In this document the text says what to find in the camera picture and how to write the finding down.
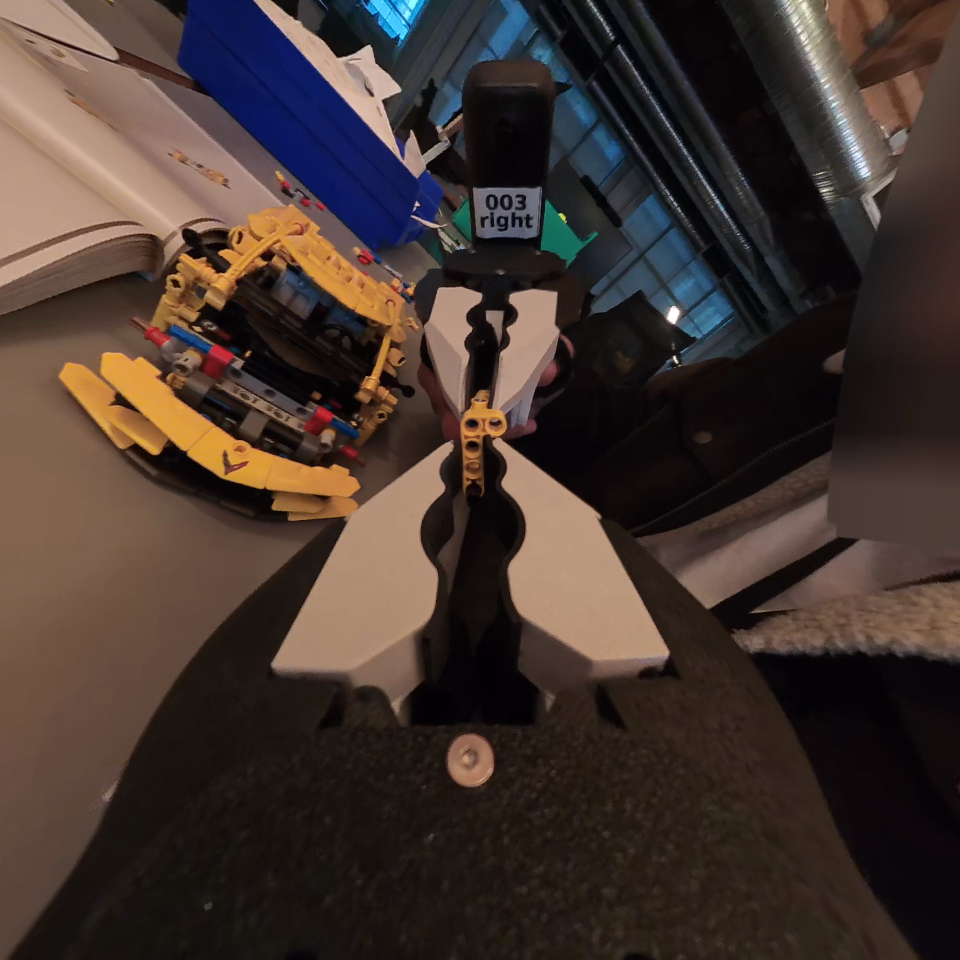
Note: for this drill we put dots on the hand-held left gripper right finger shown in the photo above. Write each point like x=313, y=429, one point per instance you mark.
x=585, y=592

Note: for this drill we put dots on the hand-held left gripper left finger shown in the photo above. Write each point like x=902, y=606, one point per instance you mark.
x=360, y=592

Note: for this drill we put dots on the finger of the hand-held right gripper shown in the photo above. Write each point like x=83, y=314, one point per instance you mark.
x=532, y=337
x=446, y=345

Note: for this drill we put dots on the yellow connector brick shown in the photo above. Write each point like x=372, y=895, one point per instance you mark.
x=474, y=450

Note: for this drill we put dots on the yellow toy brick car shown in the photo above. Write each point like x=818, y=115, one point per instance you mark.
x=330, y=270

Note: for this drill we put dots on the person's right forearm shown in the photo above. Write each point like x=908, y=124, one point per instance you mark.
x=712, y=420

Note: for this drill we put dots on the grey desk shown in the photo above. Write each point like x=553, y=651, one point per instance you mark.
x=112, y=600

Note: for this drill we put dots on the person's right hand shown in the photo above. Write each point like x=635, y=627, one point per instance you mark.
x=551, y=382

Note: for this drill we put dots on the scattered small coloured bricks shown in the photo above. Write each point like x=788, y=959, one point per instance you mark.
x=367, y=259

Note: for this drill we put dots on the white shirt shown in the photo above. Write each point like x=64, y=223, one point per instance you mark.
x=720, y=555

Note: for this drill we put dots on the crumpled white paper wrappers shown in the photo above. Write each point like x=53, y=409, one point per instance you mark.
x=367, y=82

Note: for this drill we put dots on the large paned window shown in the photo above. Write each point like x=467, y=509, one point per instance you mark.
x=397, y=15

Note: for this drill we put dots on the blue plastic bin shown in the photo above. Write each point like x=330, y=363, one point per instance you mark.
x=300, y=112

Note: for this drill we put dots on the white instruction booklet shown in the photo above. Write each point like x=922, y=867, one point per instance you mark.
x=75, y=187

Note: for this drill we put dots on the silver ventilation duct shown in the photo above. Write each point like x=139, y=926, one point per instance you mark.
x=817, y=90

